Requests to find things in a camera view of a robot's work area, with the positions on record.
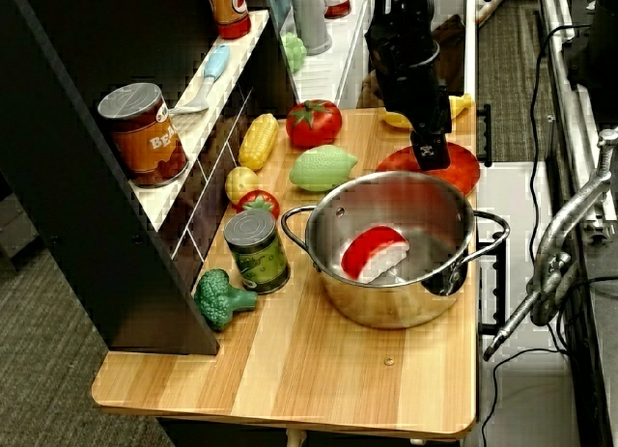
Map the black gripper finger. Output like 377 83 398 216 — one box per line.
409 126 452 173

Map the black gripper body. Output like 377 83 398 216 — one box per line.
375 50 454 135

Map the red plate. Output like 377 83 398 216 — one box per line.
375 142 482 198

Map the red toy tomato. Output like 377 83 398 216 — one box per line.
285 98 344 151

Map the green toy lime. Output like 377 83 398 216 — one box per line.
288 145 360 193

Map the red white toy sushi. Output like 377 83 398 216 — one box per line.
340 224 411 286

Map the grey bottle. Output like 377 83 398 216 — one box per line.
291 0 334 57

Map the light green toy vegetable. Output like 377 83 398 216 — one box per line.
280 31 308 74

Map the grey metal clamp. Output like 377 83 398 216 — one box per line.
483 126 618 363

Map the yellow toy corn cob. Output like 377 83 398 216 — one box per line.
238 112 280 173

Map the red toy strawberry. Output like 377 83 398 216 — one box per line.
236 189 281 222

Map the black device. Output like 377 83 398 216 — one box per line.
563 0 618 92

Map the yellow toy potato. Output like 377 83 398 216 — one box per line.
224 165 261 207

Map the green toy can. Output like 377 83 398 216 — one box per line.
222 209 292 295

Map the orange red toy bottle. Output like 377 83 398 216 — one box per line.
202 0 252 41

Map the green toy broccoli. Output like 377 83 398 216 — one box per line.
193 267 260 333

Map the orange beans toy can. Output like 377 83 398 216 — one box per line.
97 82 190 188

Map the black shelf unit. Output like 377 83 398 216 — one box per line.
0 0 301 357

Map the short black drawer handle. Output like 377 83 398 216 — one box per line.
476 103 494 169

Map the black cable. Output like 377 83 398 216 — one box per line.
490 292 588 447
527 23 595 260

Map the aluminium frame rail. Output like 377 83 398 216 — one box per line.
534 0 618 238

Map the long black drawer handle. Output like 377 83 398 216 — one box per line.
476 246 509 336

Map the steel pot with handles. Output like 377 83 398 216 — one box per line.
280 170 512 331

